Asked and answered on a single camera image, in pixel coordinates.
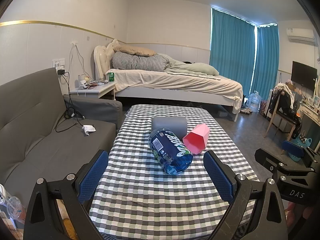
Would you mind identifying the white air conditioner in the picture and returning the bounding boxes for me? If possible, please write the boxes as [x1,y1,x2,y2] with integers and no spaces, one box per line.
[286,27,315,43]

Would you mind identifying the white nightstand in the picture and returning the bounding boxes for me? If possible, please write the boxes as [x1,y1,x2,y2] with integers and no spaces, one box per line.
[69,81,118,101]

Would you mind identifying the grey cylindrical container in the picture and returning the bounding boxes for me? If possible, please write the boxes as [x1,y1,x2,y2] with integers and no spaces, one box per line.
[151,116,188,141]

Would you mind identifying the checkered duvet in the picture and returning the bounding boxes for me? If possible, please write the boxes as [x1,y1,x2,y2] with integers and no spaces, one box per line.
[112,52,171,72]

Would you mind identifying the white charging cable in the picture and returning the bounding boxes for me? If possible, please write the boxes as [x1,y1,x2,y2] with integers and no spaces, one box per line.
[68,40,91,80]

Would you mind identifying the crumpled white tissue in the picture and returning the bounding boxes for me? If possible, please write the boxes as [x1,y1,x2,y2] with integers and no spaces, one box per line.
[81,124,97,136]

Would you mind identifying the wooden chair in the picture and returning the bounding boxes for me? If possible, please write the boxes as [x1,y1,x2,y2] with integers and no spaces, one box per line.
[264,90,300,141]

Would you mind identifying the black television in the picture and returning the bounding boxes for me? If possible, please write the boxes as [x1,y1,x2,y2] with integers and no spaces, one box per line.
[291,60,318,91]

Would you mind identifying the beige pillow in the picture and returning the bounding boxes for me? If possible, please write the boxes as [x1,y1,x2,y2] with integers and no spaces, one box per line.
[118,45,157,57]

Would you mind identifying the white bed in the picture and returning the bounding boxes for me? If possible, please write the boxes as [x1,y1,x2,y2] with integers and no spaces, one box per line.
[93,39,244,122]

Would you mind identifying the grey sofa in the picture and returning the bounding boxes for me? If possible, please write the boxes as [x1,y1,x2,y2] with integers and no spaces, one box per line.
[0,67,123,207]

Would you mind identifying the blue plastic basket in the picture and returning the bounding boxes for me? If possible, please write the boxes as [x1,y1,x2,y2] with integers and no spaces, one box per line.
[289,130,313,162]

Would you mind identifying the pale green blanket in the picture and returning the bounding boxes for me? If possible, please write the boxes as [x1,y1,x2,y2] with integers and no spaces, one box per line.
[165,57,220,77]

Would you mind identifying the black charger cable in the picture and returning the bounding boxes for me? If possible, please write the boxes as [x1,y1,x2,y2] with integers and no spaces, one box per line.
[55,69,86,133]

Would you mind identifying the pink cup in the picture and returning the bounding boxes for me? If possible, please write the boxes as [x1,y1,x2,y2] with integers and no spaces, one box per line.
[182,124,211,155]

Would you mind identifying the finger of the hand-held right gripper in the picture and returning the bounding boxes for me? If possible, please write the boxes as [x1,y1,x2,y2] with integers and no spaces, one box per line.
[282,141,320,167]
[254,148,316,178]

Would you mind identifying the person's right hand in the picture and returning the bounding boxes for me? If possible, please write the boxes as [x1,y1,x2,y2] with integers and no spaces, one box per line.
[284,201,297,233]

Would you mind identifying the white dresser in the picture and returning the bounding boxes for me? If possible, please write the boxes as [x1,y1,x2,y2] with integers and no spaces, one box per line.
[298,99,320,141]

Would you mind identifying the blue label plastic bottle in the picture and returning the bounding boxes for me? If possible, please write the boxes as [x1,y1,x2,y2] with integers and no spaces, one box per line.
[148,127,194,176]

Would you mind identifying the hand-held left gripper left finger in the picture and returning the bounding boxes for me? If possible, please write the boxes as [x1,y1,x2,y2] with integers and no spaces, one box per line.
[24,150,109,240]

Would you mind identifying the clear water jug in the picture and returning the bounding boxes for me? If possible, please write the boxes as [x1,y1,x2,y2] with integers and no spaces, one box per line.
[248,91,262,113]

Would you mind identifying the checkered tablecloth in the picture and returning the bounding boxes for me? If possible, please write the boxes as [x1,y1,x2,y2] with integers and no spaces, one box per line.
[88,104,260,240]

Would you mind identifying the teal curtain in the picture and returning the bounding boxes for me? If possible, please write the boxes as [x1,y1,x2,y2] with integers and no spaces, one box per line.
[209,6,258,95]
[251,24,280,106]

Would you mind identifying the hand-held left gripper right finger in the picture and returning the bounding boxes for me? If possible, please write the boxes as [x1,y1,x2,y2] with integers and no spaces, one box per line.
[203,151,288,240]

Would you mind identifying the black jacket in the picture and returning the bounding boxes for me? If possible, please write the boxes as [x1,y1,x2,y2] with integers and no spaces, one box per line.
[269,82,304,138]

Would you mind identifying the clear plastic cup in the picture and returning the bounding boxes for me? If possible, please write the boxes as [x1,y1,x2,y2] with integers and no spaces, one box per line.
[0,184,26,228]

